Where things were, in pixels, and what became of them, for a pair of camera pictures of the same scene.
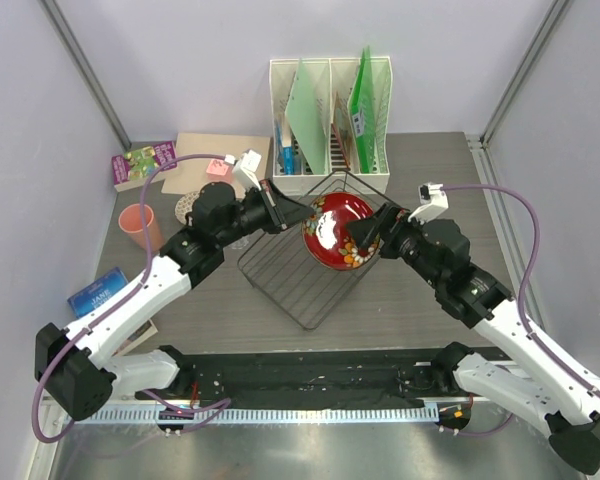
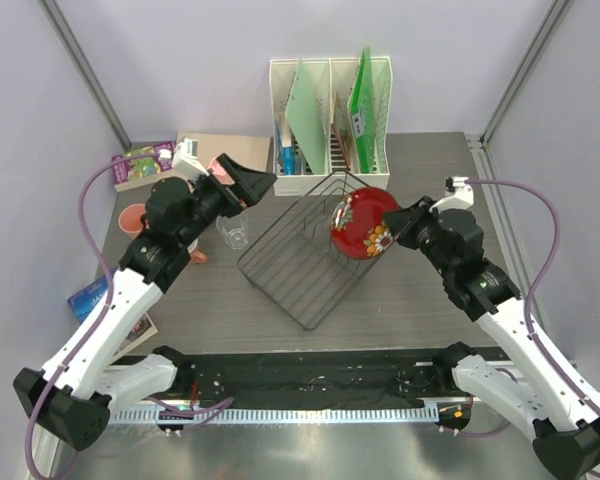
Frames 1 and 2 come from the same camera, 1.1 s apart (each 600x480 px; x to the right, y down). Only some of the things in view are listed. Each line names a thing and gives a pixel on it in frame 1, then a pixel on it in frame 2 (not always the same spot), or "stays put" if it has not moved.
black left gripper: [281, 210] → [249, 186]
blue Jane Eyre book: [96, 295] stays put
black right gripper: [394, 220] → [410, 218]
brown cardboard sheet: [190, 176] stays put
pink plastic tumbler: [131, 220] stays put
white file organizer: [330, 125] stays put
